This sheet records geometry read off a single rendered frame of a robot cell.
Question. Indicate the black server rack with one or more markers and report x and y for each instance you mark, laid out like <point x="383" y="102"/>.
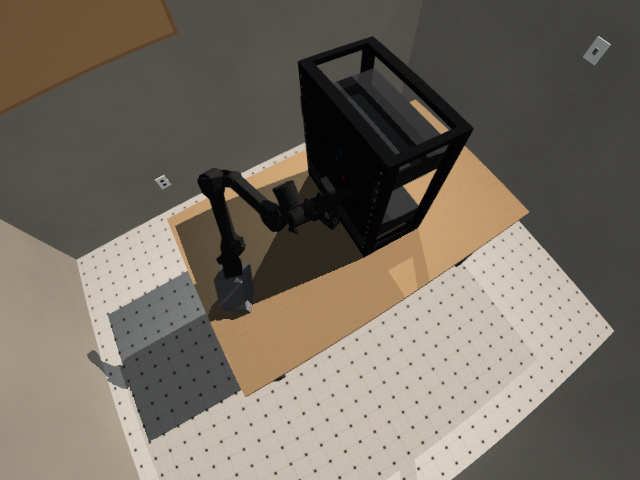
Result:
<point x="373" y="162"/>

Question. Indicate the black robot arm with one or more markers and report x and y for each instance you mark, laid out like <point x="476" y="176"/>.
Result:
<point x="213" y="183"/>

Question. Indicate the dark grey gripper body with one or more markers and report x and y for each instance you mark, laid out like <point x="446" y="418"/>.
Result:
<point x="328" y="191"/>

